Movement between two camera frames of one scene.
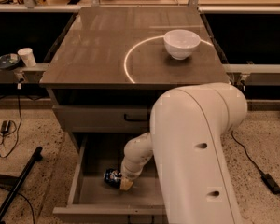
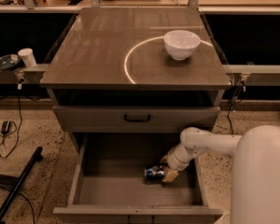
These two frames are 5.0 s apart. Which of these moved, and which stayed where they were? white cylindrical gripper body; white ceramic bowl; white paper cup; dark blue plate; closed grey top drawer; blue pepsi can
Moved: blue pepsi can; white cylindrical gripper body
Stayed: white paper cup; closed grey top drawer; white ceramic bowl; dark blue plate
